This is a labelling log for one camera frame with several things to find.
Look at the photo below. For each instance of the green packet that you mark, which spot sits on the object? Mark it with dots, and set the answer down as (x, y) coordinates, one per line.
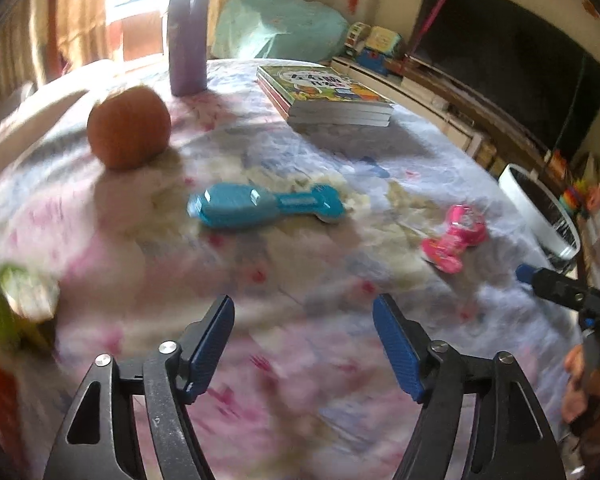
(15, 305)

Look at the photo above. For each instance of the white bin with black liner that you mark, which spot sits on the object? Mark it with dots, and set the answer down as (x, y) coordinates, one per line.
(525, 195)

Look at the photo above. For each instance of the orange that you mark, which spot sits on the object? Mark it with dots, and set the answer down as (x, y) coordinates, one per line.
(130, 127)

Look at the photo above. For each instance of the purple bottle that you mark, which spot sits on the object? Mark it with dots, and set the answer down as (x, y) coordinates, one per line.
(187, 40)

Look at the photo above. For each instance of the blue plastic toy brush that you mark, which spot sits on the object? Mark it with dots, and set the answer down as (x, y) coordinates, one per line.
(240, 205)

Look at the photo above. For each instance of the person's right hand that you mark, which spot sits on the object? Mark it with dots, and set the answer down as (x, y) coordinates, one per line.
(577, 390)

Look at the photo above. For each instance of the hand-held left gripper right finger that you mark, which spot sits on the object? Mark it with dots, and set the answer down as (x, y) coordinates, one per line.
(397, 350)

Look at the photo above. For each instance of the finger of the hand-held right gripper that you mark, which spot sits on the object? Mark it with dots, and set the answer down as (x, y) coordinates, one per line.
(560, 287)

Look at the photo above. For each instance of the pink plastic toy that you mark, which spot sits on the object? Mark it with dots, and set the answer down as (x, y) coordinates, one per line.
(597, 197)

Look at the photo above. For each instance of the yellow and green toy box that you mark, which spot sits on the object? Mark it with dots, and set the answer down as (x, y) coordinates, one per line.
(385, 40)

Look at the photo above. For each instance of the white and wood television cabinet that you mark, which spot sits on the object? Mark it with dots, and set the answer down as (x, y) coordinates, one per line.
(430, 92)

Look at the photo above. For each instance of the pink pole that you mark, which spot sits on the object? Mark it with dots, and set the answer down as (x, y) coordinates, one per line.
(432, 15)

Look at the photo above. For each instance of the black flat television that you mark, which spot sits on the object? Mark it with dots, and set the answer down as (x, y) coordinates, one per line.
(510, 60)

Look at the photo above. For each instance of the pink plastic toy gadget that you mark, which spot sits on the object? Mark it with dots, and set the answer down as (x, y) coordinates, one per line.
(455, 240)

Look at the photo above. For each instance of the white toy basket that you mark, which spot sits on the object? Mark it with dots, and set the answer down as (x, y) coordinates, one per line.
(356, 37)

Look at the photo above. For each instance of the stack of picture books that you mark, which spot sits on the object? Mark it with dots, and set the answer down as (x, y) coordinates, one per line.
(325, 92)

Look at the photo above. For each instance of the blue toy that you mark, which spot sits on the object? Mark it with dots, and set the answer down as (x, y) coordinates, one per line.
(375, 62)

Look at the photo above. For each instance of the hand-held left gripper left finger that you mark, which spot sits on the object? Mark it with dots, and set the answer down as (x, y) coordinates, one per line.
(212, 350)

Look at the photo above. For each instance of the green pole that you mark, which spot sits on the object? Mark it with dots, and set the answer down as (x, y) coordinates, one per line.
(570, 105)

